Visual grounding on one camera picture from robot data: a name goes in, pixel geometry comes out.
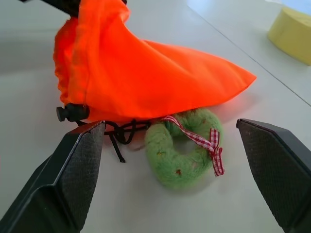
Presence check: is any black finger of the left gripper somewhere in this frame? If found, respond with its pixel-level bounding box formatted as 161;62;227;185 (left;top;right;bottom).
19;0;128;17

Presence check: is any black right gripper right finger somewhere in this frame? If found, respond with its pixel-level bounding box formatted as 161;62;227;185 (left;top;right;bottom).
236;118;311;233

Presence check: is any yellow foam block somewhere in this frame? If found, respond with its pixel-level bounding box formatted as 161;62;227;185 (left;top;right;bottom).
267;6;311;66

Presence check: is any green fuzzy wreath with ribbon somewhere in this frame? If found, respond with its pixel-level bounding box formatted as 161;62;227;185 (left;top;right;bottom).
144;108;225;191

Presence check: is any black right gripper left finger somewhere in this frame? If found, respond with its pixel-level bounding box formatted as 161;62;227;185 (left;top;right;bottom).
0;120;105;233

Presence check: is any orange drawstring pouch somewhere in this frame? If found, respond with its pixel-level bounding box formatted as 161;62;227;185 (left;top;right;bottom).
52;0;257;164

